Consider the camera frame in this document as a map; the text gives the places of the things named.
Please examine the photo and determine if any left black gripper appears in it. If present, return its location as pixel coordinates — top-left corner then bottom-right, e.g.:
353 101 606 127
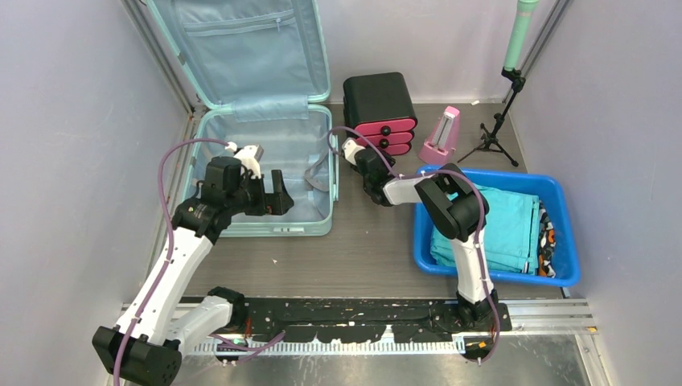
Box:
227 170 293 216

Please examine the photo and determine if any black and pink drawer box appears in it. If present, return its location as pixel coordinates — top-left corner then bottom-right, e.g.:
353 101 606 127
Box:
343 72 417 156

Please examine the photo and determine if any light blue hard-shell suitcase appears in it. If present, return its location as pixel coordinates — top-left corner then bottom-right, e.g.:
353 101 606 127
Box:
148 0 339 237

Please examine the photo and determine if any teal cloth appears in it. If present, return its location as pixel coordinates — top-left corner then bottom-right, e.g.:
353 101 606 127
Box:
429 181 542 275

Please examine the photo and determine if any orange black camouflage garment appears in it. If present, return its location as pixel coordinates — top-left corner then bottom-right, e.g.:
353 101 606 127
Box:
537 201 557 278

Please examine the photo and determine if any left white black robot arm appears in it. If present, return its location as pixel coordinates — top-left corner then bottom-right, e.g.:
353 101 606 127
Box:
92 156 294 385

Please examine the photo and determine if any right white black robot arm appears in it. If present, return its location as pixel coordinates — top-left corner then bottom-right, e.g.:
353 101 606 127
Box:
343 144 497 331

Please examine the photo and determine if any pink metronome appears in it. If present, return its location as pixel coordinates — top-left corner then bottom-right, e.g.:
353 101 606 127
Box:
418 106 461 165

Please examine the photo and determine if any black tripod stand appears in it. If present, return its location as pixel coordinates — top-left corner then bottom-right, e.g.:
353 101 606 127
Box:
458 68 526 167

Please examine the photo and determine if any blue plastic tub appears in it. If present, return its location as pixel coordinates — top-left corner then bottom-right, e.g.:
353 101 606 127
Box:
413 165 581 289

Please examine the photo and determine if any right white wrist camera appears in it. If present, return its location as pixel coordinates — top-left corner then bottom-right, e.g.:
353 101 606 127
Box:
342 138 364 166

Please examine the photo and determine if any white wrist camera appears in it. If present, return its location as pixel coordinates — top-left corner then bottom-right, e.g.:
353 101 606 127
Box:
342 138 364 166
224 142 264 179

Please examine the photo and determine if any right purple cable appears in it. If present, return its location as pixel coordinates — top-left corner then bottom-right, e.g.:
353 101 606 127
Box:
326 125 502 364

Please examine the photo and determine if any purple cable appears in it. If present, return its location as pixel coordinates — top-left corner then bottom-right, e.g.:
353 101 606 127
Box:
326 125 502 364
112 138 289 386

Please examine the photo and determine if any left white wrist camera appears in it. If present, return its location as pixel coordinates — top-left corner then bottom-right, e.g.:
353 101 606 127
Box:
224 142 264 179

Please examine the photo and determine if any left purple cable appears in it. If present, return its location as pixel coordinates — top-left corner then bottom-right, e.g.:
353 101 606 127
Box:
112 138 289 386

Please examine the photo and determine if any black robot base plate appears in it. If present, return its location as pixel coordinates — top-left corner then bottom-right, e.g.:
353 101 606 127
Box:
218 298 512 344

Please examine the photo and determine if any aluminium rail frame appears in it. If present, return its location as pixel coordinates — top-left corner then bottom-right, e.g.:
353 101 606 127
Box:
172 298 594 359

